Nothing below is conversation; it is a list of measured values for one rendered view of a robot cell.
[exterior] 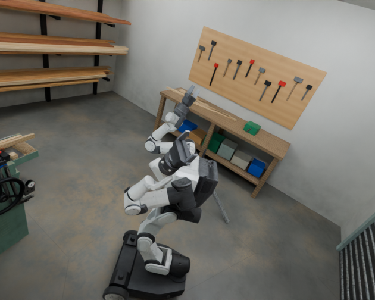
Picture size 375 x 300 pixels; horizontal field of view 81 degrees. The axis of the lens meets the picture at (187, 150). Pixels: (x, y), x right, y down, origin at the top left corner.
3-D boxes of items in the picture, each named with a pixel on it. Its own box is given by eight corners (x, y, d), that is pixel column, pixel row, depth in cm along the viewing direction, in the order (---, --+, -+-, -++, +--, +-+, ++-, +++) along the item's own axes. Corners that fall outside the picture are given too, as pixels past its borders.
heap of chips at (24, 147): (25, 155, 164) (24, 150, 162) (12, 146, 167) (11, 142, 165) (36, 150, 172) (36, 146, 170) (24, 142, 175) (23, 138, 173)
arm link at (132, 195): (140, 172, 108) (116, 192, 115) (141, 188, 101) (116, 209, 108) (156, 179, 115) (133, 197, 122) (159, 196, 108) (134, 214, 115)
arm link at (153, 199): (128, 199, 124) (168, 190, 126) (129, 220, 115) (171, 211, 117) (122, 188, 116) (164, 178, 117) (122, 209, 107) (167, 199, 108)
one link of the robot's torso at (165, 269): (169, 255, 206) (173, 247, 199) (166, 277, 189) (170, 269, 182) (148, 250, 204) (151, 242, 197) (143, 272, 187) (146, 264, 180)
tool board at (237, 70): (291, 130, 337) (327, 72, 289) (187, 79, 403) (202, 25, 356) (291, 130, 340) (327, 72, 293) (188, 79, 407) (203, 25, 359)
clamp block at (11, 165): (-7, 183, 141) (-10, 173, 136) (-21, 174, 144) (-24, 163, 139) (17, 172, 153) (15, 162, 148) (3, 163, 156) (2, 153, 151)
